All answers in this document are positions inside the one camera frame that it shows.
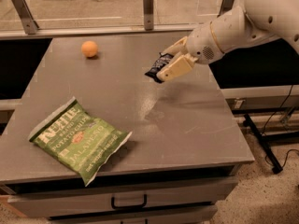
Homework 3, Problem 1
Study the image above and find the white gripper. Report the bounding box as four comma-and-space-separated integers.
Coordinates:
157, 23, 224, 82

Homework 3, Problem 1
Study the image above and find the blue rxbar blueberry wrapper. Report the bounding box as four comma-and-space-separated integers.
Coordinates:
145, 53, 173, 83

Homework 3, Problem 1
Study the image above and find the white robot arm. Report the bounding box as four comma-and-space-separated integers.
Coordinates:
151, 0, 299, 83

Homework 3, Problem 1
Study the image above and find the green jalapeno chip bag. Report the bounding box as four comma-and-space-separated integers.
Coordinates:
28, 97, 132, 186

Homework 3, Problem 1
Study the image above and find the orange ball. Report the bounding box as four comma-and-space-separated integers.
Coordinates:
81, 41, 98, 58

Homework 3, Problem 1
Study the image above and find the black metal stand leg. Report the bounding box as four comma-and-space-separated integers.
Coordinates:
243, 114, 283, 174

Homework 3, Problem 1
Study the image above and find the grey top drawer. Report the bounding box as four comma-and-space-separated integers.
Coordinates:
8, 176, 237, 217

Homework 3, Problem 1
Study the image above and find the grey drawer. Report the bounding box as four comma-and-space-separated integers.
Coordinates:
49, 205, 217, 224
8, 176, 237, 217

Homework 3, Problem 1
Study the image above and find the grey lower drawer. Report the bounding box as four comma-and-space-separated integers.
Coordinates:
49, 205, 217, 224

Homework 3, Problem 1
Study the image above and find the metal railing base bar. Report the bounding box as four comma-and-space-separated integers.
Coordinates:
0, 23, 199, 40

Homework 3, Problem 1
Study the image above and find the middle metal railing bracket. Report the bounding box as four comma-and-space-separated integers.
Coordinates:
143, 0, 154, 31

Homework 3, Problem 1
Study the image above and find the black cable on floor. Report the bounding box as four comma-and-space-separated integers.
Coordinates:
260, 84, 299, 170

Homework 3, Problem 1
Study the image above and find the black drawer handle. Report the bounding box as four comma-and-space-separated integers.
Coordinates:
110, 194, 148, 210

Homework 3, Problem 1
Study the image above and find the left metal railing bracket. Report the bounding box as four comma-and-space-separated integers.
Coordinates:
11, 0, 39, 35

